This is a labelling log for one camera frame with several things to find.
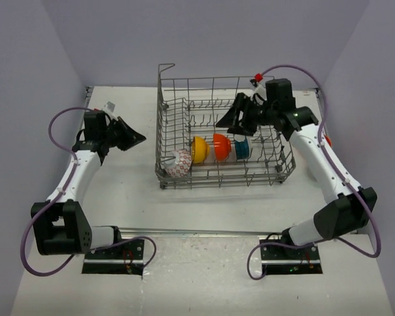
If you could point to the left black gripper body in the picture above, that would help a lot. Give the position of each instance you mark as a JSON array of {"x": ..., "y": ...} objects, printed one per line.
[{"x": 113, "y": 133}]

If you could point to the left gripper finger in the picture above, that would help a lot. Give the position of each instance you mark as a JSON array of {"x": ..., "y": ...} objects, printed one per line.
[
  {"x": 126, "y": 144},
  {"x": 124, "y": 131}
]

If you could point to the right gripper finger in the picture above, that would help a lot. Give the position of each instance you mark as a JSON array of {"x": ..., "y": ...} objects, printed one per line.
[
  {"x": 237, "y": 114},
  {"x": 246, "y": 130}
]

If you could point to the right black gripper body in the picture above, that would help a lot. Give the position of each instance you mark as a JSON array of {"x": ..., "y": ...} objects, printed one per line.
[{"x": 264, "y": 113}]

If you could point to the orange plastic bowl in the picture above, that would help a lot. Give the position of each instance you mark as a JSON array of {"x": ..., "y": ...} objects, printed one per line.
[{"x": 328, "y": 140}]

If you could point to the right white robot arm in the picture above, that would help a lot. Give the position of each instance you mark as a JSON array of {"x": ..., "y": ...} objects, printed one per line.
[{"x": 348, "y": 203}]

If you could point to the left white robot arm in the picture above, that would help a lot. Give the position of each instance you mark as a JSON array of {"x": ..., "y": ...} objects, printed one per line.
[{"x": 60, "y": 224}]

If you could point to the teal white bowl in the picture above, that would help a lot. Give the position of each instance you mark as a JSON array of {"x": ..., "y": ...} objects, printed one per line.
[{"x": 243, "y": 147}]

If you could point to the orange white bowl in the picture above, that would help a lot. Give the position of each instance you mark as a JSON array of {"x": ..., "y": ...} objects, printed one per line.
[{"x": 222, "y": 146}]

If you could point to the yellow bowl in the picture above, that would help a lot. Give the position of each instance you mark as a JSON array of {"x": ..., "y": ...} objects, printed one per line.
[{"x": 200, "y": 150}]

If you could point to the red patterned white bowl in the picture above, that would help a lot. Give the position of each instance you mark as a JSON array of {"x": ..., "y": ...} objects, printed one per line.
[{"x": 178, "y": 163}]

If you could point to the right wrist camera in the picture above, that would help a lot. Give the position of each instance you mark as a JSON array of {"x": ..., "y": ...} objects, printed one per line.
[{"x": 258, "y": 87}]

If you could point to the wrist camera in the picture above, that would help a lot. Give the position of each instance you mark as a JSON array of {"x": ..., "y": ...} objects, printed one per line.
[
  {"x": 109, "y": 108},
  {"x": 258, "y": 87}
]

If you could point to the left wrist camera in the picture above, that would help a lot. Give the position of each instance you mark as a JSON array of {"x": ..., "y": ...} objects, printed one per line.
[{"x": 109, "y": 108}]

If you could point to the grey wire dish rack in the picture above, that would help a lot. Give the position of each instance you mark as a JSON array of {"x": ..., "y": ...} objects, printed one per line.
[{"x": 191, "y": 107}]

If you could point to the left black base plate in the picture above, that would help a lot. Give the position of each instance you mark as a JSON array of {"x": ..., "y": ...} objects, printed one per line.
[{"x": 128, "y": 252}]

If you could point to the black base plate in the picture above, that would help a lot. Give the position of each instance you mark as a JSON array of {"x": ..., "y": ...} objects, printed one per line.
[
  {"x": 128, "y": 252},
  {"x": 280, "y": 253}
]

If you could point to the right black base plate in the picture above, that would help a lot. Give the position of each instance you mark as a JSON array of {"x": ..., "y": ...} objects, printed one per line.
[{"x": 280, "y": 253}]

